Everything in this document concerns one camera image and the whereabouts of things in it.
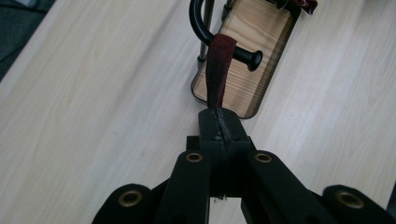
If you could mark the dark red cloth bag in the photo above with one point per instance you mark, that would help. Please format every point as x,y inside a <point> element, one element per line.
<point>219,68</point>

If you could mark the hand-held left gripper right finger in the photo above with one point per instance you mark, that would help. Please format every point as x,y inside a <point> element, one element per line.
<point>236,137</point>

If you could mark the black hook stand wooden base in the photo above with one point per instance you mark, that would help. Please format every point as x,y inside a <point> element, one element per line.
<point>249,31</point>

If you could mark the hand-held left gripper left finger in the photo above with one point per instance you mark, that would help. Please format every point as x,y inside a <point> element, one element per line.
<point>211,133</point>

